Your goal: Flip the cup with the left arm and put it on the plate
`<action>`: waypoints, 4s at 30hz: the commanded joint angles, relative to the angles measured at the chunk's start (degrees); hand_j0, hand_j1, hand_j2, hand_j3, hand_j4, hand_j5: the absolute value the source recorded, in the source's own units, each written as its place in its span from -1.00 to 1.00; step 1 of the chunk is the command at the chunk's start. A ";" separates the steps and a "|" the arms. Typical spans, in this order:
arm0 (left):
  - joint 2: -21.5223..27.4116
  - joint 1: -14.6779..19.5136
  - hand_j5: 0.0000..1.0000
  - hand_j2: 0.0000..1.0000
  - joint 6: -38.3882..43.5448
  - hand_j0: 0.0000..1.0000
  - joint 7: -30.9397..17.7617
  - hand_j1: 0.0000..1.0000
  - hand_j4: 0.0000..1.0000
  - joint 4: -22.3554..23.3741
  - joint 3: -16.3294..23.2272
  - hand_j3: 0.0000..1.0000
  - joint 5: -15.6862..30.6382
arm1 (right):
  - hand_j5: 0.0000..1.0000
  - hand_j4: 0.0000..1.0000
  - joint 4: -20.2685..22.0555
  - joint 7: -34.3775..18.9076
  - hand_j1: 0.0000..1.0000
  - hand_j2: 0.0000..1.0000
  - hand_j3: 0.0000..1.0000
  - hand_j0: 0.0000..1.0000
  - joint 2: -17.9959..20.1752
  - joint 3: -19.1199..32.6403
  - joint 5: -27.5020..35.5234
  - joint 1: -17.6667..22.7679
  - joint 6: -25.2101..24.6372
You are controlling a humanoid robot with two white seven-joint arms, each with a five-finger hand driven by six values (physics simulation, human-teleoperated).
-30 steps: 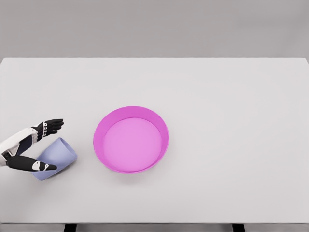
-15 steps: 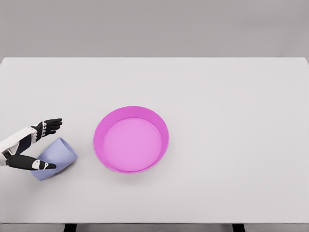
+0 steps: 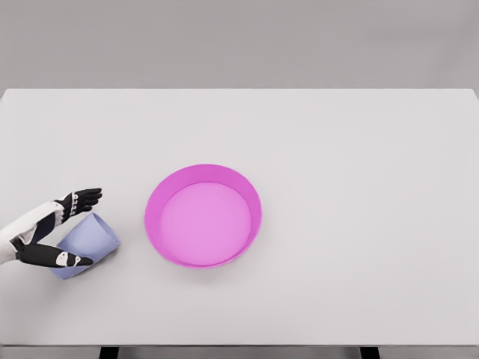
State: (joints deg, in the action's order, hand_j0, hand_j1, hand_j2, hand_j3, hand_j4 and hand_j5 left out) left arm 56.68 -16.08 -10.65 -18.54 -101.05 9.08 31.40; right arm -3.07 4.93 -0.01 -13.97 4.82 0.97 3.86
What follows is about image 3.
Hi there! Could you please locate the lavender cup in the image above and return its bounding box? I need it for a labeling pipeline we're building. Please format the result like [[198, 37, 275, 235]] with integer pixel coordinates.
[[49, 212, 121, 280]]

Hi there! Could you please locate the pink round plate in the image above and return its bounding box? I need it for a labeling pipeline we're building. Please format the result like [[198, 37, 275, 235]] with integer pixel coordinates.
[[144, 163, 263, 269]]

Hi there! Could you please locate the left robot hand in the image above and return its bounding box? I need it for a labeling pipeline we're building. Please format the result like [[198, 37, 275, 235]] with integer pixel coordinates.
[[0, 187, 103, 269]]

